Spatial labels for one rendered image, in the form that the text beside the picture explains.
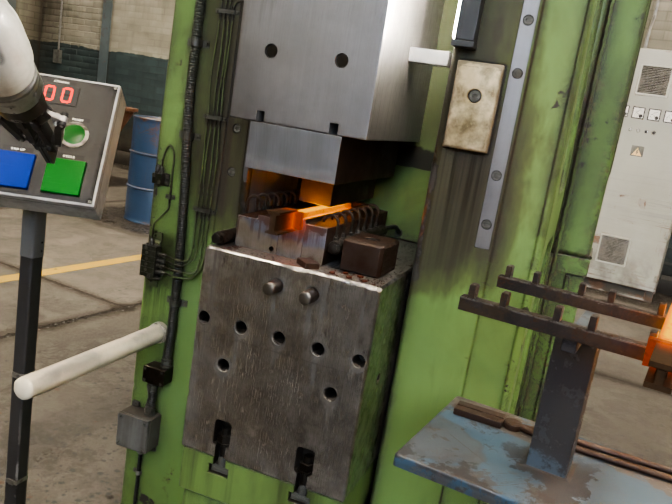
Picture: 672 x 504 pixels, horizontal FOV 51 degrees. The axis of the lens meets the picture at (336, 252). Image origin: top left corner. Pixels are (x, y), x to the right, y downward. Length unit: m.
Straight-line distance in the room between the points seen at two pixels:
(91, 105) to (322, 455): 0.86
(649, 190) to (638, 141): 0.42
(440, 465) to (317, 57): 0.78
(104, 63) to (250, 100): 8.89
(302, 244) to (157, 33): 8.39
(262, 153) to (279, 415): 0.53
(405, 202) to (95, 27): 8.90
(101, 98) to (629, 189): 5.43
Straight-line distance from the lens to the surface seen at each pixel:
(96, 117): 1.56
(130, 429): 1.86
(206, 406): 1.53
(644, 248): 6.54
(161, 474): 1.93
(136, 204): 6.16
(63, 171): 1.51
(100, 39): 10.39
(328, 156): 1.38
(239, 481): 1.56
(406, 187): 1.83
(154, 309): 1.79
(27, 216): 1.67
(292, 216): 1.39
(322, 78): 1.39
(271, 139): 1.42
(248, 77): 1.45
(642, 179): 6.50
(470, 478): 1.07
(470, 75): 1.43
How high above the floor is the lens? 1.23
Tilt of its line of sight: 12 degrees down
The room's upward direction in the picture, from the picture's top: 9 degrees clockwise
